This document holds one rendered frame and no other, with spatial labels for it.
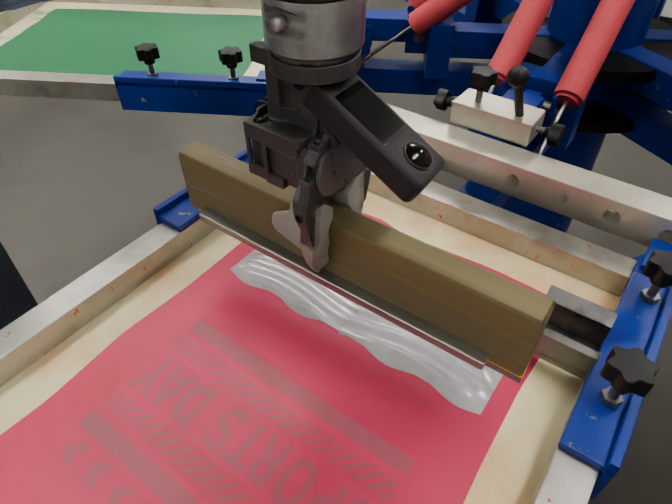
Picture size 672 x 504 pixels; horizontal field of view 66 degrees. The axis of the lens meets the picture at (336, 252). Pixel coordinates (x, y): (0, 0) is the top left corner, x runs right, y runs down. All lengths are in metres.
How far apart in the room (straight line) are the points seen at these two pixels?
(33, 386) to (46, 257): 1.74
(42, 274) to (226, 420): 1.81
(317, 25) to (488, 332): 0.27
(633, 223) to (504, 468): 0.37
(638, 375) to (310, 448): 0.31
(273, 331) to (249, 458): 0.16
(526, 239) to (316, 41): 0.45
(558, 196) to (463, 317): 0.37
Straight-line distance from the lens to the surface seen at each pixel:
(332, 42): 0.38
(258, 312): 0.65
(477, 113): 0.82
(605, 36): 1.01
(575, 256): 0.73
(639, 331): 0.65
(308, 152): 0.42
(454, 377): 0.60
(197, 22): 1.52
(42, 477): 0.60
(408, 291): 0.47
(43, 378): 0.67
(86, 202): 2.61
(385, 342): 0.61
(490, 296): 0.43
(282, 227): 0.50
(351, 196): 0.49
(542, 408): 0.61
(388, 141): 0.40
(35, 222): 2.60
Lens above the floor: 1.45
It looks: 43 degrees down
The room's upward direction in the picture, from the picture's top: straight up
